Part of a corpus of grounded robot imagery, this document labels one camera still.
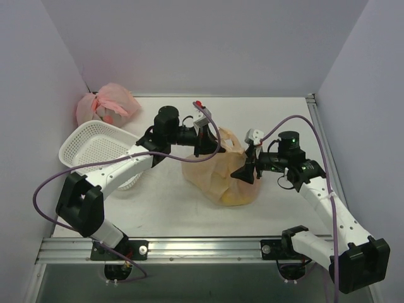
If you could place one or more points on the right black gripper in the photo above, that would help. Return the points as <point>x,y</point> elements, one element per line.
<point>252,162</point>

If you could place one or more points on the aluminium right rail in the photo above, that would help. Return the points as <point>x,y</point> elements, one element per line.
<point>316,120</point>

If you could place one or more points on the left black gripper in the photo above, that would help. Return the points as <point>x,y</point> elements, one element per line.
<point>204,142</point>

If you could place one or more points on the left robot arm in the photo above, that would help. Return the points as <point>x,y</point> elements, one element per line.
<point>81,203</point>

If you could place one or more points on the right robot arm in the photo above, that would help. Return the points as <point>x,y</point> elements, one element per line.
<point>357,259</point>

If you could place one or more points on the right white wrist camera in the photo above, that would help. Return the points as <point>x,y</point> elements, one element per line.
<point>254,137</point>

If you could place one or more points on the aluminium rail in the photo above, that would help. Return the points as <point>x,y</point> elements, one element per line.
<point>158,250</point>
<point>316,120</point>

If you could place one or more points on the pink plastic bag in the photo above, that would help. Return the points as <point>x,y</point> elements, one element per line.
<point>112,104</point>

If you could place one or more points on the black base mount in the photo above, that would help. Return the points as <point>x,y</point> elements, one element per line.
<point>291,266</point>
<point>129,271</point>

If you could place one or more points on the white perforated plastic basket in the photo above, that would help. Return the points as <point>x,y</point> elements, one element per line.
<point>107,155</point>

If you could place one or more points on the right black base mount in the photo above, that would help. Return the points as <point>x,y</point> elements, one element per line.
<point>291,266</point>

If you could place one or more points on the aluminium front rail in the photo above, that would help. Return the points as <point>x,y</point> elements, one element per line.
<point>158,250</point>

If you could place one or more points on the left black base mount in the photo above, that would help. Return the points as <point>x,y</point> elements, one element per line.
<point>129,271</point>

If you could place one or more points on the banana print plastic bag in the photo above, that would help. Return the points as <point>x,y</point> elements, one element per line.
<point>213,178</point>

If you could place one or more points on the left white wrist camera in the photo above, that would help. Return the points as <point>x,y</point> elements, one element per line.
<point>200,119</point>

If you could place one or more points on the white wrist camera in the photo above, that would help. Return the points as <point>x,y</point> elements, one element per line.
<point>254,137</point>
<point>200,119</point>

